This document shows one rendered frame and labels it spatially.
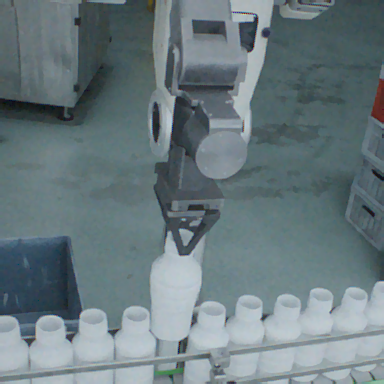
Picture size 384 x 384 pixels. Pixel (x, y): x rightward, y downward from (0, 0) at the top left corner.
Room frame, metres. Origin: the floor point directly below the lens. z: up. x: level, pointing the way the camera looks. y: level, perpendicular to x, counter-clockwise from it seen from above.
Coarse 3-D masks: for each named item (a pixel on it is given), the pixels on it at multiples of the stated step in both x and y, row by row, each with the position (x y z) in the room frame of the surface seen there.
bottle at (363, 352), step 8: (376, 288) 0.84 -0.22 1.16; (376, 296) 0.83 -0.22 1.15; (368, 304) 0.84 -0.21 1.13; (376, 304) 0.83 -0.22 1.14; (368, 312) 0.83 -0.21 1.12; (376, 312) 0.83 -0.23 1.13; (368, 320) 0.82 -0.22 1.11; (376, 320) 0.82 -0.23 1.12; (368, 328) 0.82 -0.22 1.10; (376, 336) 0.82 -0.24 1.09; (360, 344) 0.82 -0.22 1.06; (368, 344) 0.82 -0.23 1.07; (376, 344) 0.82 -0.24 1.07; (360, 352) 0.82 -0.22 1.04; (368, 352) 0.82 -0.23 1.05; (376, 352) 0.82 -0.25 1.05; (352, 368) 0.82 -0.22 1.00; (360, 368) 0.82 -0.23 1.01; (368, 368) 0.82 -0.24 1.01
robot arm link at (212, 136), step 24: (168, 48) 0.68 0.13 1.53; (168, 72) 0.67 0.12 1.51; (240, 72) 0.69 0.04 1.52; (192, 96) 0.65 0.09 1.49; (216, 96) 0.66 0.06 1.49; (192, 120) 0.64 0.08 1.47; (216, 120) 0.60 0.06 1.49; (240, 120) 0.61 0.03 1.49; (192, 144) 0.61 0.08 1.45; (216, 144) 0.60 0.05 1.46; (240, 144) 0.61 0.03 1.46; (216, 168) 0.60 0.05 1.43; (240, 168) 0.61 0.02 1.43
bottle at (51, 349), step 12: (48, 324) 0.62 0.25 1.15; (60, 324) 0.62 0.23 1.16; (36, 336) 0.60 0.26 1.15; (48, 336) 0.59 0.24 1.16; (60, 336) 0.60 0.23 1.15; (36, 348) 0.60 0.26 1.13; (48, 348) 0.59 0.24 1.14; (60, 348) 0.60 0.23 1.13; (72, 348) 0.62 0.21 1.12; (36, 360) 0.58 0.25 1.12; (48, 360) 0.59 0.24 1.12; (60, 360) 0.59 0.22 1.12; (72, 360) 0.62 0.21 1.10
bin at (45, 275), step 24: (0, 240) 1.09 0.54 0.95; (24, 240) 1.12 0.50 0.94; (48, 240) 1.14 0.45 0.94; (0, 264) 1.09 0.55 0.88; (24, 264) 1.11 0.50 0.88; (48, 264) 1.14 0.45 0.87; (72, 264) 1.06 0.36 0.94; (0, 288) 1.09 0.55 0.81; (24, 288) 1.11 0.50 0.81; (48, 288) 1.14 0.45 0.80; (72, 288) 1.06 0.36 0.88; (0, 312) 1.09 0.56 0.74; (24, 312) 1.11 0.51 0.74; (48, 312) 1.13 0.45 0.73; (72, 312) 1.07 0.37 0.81
